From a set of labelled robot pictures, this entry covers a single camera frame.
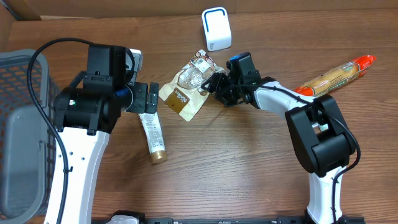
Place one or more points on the orange spaghetti package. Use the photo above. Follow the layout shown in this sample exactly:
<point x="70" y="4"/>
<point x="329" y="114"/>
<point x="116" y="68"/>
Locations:
<point x="336" y="77"/>

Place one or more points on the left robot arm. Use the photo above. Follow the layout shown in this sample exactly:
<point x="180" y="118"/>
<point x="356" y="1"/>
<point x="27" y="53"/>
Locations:
<point x="85" y="114"/>

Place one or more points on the beige cookie pouch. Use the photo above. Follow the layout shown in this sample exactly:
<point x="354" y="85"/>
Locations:
<point x="184" y="94"/>

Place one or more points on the white barcode scanner stand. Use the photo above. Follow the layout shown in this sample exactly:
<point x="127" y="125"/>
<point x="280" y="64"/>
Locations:
<point x="216" y="28"/>

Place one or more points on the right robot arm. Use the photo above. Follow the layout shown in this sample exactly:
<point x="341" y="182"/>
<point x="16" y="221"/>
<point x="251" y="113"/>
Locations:
<point x="322" y="141"/>

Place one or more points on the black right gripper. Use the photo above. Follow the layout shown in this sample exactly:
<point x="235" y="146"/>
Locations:
<point x="219" y="84"/>

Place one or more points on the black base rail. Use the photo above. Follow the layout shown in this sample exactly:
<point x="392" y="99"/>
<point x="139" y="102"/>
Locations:
<point x="124" y="216"/>

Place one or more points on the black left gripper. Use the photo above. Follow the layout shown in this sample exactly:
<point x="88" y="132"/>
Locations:
<point x="143" y="105"/>

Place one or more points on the grey plastic shopping basket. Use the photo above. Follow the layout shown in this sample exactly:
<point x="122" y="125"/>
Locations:
<point x="27" y="145"/>

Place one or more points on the white shampoo tube gold cap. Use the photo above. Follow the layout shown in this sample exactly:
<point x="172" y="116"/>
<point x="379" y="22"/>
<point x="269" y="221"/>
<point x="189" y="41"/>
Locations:
<point x="153" y="131"/>

